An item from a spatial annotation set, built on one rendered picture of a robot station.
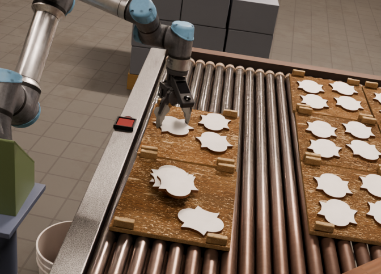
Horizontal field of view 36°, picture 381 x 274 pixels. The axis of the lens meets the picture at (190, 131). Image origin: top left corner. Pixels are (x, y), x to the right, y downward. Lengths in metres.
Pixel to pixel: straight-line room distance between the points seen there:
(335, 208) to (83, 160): 2.13
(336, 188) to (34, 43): 1.11
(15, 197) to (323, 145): 1.15
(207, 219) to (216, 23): 2.86
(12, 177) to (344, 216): 1.02
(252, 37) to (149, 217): 2.94
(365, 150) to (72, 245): 1.21
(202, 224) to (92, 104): 2.79
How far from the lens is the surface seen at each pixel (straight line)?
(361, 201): 2.04
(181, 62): 1.90
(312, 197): 1.98
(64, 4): 2.07
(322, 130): 2.41
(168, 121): 2.02
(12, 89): 1.82
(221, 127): 2.26
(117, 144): 2.13
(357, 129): 2.50
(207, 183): 1.94
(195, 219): 1.75
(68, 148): 3.86
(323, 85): 2.86
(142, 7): 1.78
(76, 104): 4.41
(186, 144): 2.13
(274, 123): 2.43
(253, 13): 4.46
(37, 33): 2.01
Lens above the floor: 2.00
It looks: 28 degrees down
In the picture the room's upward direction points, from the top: 8 degrees clockwise
